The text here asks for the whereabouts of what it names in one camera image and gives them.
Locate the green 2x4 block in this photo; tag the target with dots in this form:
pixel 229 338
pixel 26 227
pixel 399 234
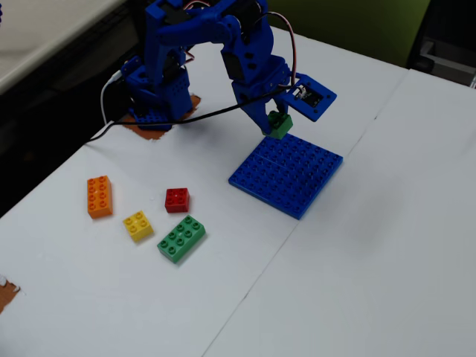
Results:
pixel 181 238

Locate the white desk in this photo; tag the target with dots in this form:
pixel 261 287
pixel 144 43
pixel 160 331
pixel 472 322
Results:
pixel 41 33

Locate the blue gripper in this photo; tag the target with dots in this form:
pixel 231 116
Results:
pixel 250 97

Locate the orange 2x4 block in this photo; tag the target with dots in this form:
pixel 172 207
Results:
pixel 99 196

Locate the green 2x2 block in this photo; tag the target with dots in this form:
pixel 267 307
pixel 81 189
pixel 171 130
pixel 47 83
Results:
pixel 280 126

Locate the red 2x2 block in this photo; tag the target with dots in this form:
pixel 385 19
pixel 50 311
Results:
pixel 177 201

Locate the grey box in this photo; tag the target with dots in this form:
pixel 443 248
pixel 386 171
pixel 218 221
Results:
pixel 442 61

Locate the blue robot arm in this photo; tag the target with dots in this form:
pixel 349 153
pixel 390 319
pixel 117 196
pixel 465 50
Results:
pixel 167 56

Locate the yellow 2x2 block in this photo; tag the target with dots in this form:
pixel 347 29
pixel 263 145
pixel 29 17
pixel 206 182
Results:
pixel 138 226

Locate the blue 8x8 baseplate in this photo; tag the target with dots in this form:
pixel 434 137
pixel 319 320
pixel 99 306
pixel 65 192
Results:
pixel 286 178

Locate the green chair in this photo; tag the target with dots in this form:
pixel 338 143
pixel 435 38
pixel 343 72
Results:
pixel 353 26

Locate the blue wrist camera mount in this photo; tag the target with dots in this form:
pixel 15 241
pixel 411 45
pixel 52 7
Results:
pixel 312 98

